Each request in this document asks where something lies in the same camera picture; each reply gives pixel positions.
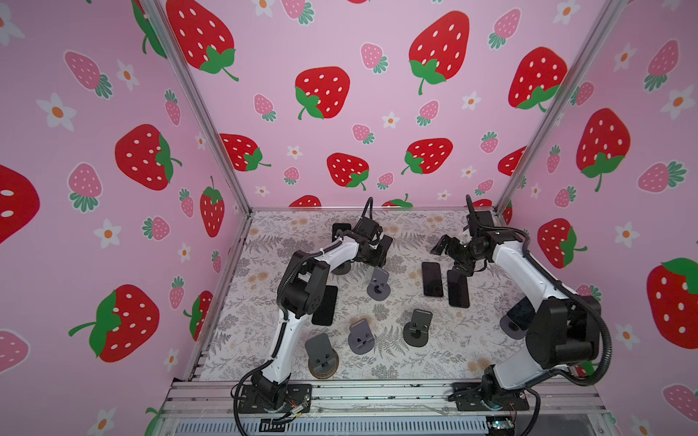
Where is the far right grey stand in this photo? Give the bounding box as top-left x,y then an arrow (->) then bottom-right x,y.
500,316 -> 526,341

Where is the back black round stand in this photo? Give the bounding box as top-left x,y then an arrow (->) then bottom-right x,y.
332,261 -> 352,275

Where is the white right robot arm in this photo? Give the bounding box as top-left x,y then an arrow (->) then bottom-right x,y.
431,229 -> 612,407

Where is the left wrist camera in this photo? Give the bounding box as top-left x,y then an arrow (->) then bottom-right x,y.
353,216 -> 383,243

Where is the black corrugated cable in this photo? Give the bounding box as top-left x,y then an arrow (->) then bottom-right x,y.
464,194 -> 614,436
231,196 -> 377,436

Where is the middle grey round stand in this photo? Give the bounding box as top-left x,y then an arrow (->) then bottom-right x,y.
367,266 -> 391,302

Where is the right black corrugated cable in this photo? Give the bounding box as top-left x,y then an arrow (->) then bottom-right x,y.
464,194 -> 614,436

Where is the dark front right stand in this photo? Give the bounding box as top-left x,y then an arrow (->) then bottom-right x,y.
403,309 -> 433,348

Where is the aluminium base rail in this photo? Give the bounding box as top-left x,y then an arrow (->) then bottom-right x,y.
154,380 -> 618,435

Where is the left black corrugated cable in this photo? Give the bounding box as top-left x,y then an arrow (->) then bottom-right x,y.
231,196 -> 377,436

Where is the wooden base grey stand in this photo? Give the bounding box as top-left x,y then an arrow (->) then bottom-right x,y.
305,334 -> 339,380

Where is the grey front middle stand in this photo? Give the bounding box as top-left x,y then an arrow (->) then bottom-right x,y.
348,319 -> 376,355

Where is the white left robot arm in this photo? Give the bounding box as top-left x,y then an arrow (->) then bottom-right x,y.
251,231 -> 394,409

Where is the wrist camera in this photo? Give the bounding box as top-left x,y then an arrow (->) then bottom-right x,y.
467,211 -> 494,237
353,216 -> 383,243

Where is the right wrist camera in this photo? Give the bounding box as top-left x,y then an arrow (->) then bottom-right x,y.
467,211 -> 494,237

